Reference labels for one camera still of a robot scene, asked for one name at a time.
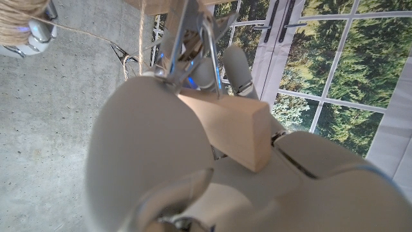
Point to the wooden strip clip hanger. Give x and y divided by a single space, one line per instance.
235 125

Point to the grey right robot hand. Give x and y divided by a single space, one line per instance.
35 35

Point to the jute thread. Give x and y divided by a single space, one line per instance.
140 38

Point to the jute twine spool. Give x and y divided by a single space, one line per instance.
16 21

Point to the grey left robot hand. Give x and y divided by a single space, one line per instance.
154 145

